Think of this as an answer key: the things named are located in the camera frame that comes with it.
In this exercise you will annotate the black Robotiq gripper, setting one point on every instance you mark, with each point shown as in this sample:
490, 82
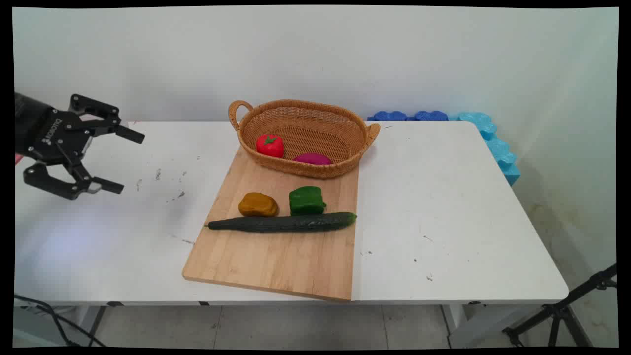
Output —
54, 133

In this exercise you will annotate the long dark green cucumber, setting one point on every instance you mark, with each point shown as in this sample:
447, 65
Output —
281, 223

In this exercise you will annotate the green toy bell pepper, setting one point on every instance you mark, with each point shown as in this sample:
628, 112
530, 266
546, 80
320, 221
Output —
305, 200

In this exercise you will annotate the brown toy potato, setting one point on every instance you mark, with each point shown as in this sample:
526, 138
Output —
258, 204

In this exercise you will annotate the red toy tomato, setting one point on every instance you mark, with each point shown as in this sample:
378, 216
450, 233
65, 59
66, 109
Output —
269, 146

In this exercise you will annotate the wooden cutting board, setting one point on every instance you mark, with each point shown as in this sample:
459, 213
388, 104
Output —
271, 261

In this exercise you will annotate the magenta toy vegetable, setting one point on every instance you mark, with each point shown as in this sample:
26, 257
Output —
312, 158

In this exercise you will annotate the light blue foam mat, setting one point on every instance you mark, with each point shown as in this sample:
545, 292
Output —
498, 148

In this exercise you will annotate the black tripod stand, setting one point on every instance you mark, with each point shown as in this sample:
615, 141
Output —
559, 310

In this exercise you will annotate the white table leg frame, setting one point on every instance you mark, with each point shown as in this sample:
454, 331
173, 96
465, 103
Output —
473, 325

